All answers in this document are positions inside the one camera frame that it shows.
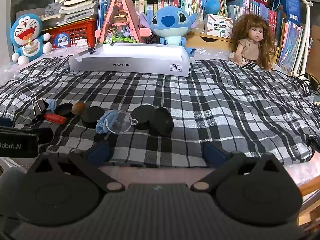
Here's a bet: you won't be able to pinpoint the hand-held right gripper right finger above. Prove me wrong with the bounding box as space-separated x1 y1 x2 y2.
190 142 287 193

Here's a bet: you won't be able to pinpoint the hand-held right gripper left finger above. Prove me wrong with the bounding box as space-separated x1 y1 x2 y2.
26 141 126 193

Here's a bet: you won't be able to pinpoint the red clip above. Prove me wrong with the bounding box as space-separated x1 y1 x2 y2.
44 113 68 125

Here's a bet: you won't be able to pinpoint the blue toothed claw clip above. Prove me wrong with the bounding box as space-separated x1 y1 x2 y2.
96 110 118 134

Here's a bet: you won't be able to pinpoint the large black binder clip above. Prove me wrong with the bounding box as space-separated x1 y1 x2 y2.
30 93 50 123

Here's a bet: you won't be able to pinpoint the black round lid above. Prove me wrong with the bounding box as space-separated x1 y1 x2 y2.
55 103 75 117

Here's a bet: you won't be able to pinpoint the clear plastic dome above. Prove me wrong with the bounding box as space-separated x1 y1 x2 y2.
105 110 138 134

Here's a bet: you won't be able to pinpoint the black round puck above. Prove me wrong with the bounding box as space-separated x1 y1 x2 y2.
153 107 174 136
131 105 155 130
81 106 106 129

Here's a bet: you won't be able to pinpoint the brown nut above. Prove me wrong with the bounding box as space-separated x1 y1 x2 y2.
72 102 86 114

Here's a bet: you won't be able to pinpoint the white cardboard box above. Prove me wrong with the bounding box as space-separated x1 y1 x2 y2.
69 43 191 77

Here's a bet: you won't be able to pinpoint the black white plaid blanket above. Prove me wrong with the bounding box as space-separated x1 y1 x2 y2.
0 55 315 168

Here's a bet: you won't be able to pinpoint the blue robot cat plush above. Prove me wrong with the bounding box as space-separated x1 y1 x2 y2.
10 14 53 64

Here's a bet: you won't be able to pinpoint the wooden drawer box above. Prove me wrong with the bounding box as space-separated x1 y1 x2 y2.
185 31 235 61

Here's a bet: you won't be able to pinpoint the red plastic crate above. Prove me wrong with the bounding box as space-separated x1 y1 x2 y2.
44 19 98 49

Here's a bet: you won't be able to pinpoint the grey cloth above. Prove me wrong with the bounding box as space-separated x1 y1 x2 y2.
45 2 63 18

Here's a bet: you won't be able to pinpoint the brown haired doll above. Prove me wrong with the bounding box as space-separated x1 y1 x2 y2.
229 14 276 70

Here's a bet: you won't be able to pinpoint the white pencil print box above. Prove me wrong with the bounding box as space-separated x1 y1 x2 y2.
205 14 234 38

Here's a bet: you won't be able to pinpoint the pink triangular diorama house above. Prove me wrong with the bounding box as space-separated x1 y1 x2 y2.
96 0 150 46

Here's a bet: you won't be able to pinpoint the stack of lying books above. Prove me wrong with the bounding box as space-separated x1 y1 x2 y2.
57 0 102 26

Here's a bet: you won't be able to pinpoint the leaning colourful thin books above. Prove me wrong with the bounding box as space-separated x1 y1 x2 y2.
275 17 313 73

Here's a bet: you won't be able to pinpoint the blue alien plush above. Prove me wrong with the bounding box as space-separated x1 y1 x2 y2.
139 6 198 55

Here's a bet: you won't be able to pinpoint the tall blue thin books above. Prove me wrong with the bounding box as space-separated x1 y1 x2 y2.
98 0 116 44

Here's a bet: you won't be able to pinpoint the brown cardboard sheet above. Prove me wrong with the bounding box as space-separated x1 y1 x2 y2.
306 25 320 82

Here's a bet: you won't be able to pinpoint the blue plush ball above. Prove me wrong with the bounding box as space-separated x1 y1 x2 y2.
204 0 222 15

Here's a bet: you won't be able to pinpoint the row of blue-spined books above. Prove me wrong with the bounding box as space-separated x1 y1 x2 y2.
227 0 283 34

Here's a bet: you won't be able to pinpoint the row of small books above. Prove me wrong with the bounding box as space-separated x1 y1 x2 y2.
130 0 180 18

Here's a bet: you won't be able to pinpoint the blue gift bag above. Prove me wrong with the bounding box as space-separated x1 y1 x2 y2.
269 0 302 26

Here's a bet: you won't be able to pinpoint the wooden furniture frame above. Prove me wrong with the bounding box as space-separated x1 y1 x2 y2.
297 179 320 227

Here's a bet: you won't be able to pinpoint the black cable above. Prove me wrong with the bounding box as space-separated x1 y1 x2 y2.
275 65 320 93

